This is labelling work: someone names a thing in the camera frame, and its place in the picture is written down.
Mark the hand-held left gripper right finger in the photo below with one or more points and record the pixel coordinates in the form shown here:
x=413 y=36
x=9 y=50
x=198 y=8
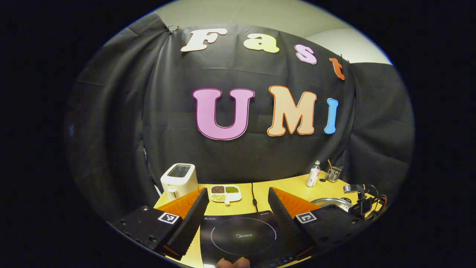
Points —
x=284 y=223

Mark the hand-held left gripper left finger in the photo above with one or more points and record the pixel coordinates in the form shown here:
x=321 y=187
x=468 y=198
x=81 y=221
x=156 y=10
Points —
x=191 y=223

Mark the stainless steel pot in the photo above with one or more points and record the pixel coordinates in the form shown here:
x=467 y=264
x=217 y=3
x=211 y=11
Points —
x=331 y=203

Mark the black induction cooktop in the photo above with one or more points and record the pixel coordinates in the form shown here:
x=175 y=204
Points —
x=241 y=234

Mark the clear glass holder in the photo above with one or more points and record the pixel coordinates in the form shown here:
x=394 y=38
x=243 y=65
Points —
x=333 y=175

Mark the white toaster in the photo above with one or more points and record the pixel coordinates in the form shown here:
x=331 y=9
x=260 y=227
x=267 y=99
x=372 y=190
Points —
x=178 y=182

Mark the white sectioned bean plate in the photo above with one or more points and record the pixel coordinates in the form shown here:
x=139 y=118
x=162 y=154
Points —
x=225 y=195

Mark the wooden stick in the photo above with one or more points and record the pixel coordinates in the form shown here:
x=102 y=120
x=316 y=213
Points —
x=330 y=164

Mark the clear plastic bottle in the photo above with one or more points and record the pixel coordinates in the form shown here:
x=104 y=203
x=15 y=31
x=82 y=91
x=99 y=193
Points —
x=313 y=176

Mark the black backdrop cloth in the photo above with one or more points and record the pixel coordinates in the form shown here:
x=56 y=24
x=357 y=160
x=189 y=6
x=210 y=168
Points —
x=167 y=111

